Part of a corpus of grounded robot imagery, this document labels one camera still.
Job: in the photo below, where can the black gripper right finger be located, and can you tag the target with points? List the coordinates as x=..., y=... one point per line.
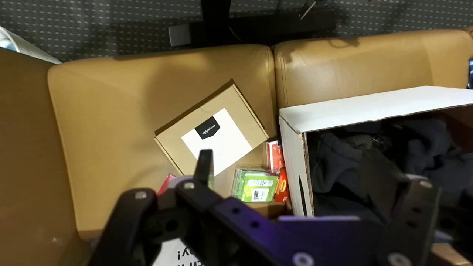
x=408, y=236

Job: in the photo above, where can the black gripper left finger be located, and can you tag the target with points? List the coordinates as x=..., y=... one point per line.
x=123, y=241

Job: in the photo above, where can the black cloth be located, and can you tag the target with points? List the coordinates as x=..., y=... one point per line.
x=363, y=168

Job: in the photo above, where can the red product box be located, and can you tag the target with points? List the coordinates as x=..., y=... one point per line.
x=274, y=156

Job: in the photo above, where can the white cardboard box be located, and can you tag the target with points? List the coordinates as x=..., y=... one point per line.
x=302, y=124

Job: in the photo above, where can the brown amazon cardboard box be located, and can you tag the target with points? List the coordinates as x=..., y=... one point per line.
x=224, y=122

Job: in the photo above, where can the white paper sign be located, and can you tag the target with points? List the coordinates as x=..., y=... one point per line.
x=175, y=252

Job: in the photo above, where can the green product packet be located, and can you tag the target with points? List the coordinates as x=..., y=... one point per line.
x=255, y=184

